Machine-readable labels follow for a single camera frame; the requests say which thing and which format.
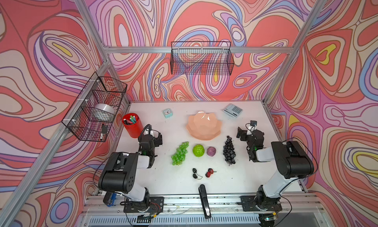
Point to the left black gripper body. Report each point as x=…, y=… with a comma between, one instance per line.
x=147, y=138

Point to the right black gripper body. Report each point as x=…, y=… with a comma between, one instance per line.
x=245, y=135

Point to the dark purple grape bunch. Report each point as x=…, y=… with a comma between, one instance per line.
x=229, y=151

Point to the green grape bunch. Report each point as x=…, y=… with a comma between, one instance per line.
x=180, y=155

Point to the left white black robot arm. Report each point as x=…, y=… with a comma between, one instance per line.
x=119, y=174

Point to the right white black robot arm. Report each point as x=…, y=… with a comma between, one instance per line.
x=292, y=164

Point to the pink fruit bowl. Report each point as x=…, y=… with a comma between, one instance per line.
x=204, y=126

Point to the red pen cup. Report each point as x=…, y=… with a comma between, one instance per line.
x=132, y=124

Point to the teal small clock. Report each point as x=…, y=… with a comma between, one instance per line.
x=167, y=113

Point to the grey calculator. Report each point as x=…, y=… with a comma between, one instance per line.
x=232, y=110

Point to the white tape roll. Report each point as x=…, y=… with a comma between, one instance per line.
x=105, y=109

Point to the red cherries pair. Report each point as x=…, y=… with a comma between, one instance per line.
x=210, y=172

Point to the black cherries pair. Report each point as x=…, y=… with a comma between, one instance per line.
x=196, y=175

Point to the blue stapler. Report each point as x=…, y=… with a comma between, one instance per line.
x=109, y=198

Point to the black stapler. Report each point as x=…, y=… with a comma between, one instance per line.
x=204, y=201

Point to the left black wire basket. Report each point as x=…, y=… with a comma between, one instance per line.
x=86, y=122

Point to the black wire basket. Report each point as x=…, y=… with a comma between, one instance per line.
x=86, y=122
x=201, y=58

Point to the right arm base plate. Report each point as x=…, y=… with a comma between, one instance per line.
x=262, y=204

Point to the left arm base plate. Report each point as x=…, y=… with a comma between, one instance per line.
x=151, y=205

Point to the back black wire basket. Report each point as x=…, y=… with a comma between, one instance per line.
x=201, y=58

